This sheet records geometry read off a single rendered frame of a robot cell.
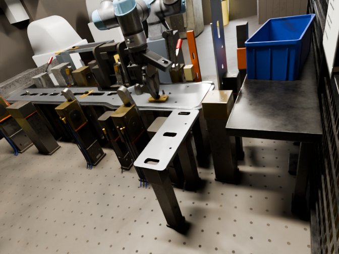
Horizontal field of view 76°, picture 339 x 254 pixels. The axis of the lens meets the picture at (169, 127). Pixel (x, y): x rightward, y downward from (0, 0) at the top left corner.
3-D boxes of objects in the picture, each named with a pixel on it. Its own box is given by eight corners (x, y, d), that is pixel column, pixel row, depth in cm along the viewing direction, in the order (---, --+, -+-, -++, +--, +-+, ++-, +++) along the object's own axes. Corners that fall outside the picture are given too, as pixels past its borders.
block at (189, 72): (196, 134, 114) (183, 67, 94) (199, 130, 117) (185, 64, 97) (203, 135, 113) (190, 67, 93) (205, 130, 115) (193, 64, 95)
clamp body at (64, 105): (83, 169, 113) (48, 112, 94) (98, 153, 121) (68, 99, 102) (93, 171, 110) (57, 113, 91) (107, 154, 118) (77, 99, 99)
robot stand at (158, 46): (165, 86, 176) (151, 35, 154) (188, 83, 169) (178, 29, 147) (157, 98, 161) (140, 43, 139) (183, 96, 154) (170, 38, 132)
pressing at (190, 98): (-3, 105, 141) (-4, 103, 140) (27, 88, 156) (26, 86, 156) (200, 112, 76) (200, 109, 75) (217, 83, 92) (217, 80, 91)
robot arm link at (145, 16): (122, 1, 86) (110, 6, 77) (149, -6, 82) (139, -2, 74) (129, 23, 90) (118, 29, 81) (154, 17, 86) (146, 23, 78)
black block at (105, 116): (117, 174, 104) (91, 123, 88) (128, 159, 111) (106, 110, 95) (126, 175, 102) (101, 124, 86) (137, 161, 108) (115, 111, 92)
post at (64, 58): (81, 109, 177) (54, 56, 153) (88, 104, 182) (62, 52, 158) (89, 109, 173) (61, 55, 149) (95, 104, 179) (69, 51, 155)
